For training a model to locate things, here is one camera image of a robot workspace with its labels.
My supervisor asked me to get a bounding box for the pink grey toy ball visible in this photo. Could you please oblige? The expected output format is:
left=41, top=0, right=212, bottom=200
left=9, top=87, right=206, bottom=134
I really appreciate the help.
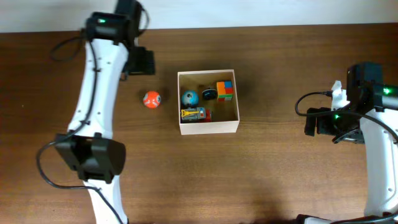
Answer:
left=143, top=91, right=161, bottom=109

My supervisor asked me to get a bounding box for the blue grey toy ball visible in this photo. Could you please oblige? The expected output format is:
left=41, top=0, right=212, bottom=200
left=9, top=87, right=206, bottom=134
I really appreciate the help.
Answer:
left=181, top=90, right=199, bottom=108

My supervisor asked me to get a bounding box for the small black round container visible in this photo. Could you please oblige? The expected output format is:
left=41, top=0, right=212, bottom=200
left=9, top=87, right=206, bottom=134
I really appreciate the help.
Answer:
left=202, top=88, right=218, bottom=100

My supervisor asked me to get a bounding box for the red grey toy fire truck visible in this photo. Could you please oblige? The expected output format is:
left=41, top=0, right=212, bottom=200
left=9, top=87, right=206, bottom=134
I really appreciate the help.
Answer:
left=180, top=107, right=212, bottom=123

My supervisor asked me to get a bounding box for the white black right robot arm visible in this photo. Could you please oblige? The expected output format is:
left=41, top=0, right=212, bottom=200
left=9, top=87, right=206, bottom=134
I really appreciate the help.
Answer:
left=296, top=62, right=397, bottom=223

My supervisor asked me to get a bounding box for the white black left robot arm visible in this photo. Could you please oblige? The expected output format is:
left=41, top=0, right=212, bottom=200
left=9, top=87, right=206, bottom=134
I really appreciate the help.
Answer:
left=53, top=0, right=155, bottom=223

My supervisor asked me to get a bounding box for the multicoloured puzzle cube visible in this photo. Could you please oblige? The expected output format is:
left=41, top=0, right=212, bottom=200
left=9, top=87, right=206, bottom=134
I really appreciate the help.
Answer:
left=216, top=81, right=234, bottom=101

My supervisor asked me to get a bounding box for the pink cardboard box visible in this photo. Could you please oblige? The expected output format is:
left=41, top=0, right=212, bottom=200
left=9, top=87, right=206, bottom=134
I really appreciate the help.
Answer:
left=177, top=70, right=240, bottom=135

